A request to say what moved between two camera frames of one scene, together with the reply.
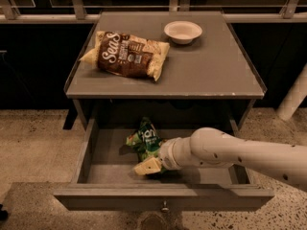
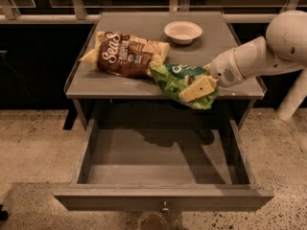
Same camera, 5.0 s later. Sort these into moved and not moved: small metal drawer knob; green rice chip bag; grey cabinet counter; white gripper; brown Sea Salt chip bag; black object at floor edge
Moved: green rice chip bag; white gripper
Not moved: brown Sea Salt chip bag; small metal drawer knob; grey cabinet counter; black object at floor edge
